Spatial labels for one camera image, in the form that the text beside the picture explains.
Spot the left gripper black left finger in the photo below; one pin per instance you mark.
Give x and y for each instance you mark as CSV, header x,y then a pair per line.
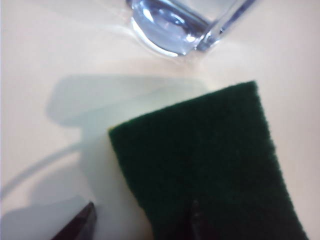
x,y
80,227

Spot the yellow green scouring sponge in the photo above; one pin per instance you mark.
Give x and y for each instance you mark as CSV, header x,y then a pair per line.
x,y
200,150

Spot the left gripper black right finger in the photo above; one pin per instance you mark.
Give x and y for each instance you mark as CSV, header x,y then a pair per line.
x,y
196,222

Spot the clear plastic water bottle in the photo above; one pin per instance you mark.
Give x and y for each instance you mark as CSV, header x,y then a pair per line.
x,y
162,27

